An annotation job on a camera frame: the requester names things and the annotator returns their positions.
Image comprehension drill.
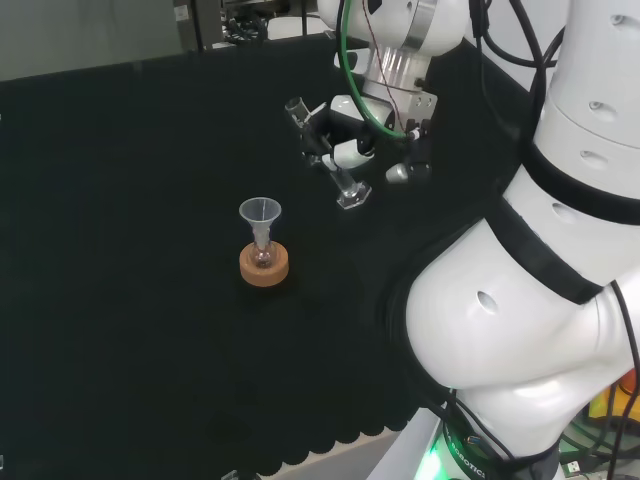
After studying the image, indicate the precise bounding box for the cork ring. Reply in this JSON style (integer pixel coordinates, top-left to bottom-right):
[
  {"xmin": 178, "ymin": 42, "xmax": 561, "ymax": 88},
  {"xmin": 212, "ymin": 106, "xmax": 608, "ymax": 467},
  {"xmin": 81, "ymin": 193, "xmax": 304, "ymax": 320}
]
[{"xmin": 238, "ymin": 241, "xmax": 291, "ymax": 288}]

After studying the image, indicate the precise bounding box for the yellow stop button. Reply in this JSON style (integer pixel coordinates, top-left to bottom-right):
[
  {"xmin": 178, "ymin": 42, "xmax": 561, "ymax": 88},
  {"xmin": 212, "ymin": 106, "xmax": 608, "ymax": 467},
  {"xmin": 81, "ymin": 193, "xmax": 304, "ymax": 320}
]
[{"xmin": 587, "ymin": 368, "xmax": 640, "ymax": 432}]

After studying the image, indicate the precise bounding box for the green cable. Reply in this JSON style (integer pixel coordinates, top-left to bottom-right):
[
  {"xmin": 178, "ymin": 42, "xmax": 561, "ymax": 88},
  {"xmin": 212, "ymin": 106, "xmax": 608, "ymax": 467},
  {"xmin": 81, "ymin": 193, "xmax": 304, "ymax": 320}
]
[{"xmin": 335, "ymin": 0, "xmax": 417, "ymax": 142}]

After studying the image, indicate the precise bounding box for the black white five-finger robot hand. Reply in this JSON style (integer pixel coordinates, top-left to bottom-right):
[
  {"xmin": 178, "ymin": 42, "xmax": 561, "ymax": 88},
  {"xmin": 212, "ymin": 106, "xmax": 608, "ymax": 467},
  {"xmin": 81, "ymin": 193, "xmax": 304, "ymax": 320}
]
[{"xmin": 298, "ymin": 91, "xmax": 440, "ymax": 187}]

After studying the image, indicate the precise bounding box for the pale board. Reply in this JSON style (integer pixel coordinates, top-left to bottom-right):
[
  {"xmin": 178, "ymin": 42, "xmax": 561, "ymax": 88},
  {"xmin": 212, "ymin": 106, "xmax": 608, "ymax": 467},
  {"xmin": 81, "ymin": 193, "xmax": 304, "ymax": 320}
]
[{"xmin": 249, "ymin": 405, "xmax": 427, "ymax": 480}]

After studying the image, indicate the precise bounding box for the clear round-bottom flask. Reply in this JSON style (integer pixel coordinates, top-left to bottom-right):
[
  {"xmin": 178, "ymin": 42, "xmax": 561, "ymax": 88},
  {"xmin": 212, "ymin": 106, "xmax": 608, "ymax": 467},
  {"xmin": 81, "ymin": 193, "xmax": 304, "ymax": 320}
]
[{"xmin": 250, "ymin": 233, "xmax": 276, "ymax": 269}]

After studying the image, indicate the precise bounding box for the black cloth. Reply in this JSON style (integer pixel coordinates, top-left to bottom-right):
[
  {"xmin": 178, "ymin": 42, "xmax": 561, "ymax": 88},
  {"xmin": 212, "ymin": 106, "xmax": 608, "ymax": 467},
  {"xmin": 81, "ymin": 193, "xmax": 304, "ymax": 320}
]
[{"xmin": 0, "ymin": 37, "xmax": 532, "ymax": 477}]

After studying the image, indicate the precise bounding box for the black cable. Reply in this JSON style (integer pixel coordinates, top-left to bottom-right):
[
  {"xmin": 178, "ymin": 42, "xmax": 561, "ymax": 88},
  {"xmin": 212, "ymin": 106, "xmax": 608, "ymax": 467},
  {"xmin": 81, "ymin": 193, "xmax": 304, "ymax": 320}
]
[
  {"xmin": 605, "ymin": 279, "xmax": 640, "ymax": 480},
  {"xmin": 468, "ymin": 0, "xmax": 567, "ymax": 151}
]

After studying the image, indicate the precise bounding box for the clear plastic funnel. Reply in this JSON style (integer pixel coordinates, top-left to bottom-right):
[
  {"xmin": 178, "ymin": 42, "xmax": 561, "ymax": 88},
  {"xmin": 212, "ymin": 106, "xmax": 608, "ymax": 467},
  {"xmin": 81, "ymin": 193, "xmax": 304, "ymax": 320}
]
[{"xmin": 238, "ymin": 197, "xmax": 283, "ymax": 251}]

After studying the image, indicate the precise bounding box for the clear graduated cylinder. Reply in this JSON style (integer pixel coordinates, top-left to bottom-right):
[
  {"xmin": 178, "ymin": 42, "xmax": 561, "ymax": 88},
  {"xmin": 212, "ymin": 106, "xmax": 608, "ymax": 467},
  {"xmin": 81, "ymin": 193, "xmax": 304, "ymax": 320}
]
[{"xmin": 283, "ymin": 96, "xmax": 374, "ymax": 210}]

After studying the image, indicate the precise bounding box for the grey metal equipment frame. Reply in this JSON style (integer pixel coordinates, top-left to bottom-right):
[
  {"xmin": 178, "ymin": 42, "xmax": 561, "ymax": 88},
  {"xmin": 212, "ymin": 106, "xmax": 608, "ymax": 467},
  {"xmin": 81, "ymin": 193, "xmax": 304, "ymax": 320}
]
[{"xmin": 172, "ymin": 0, "xmax": 322, "ymax": 52}]

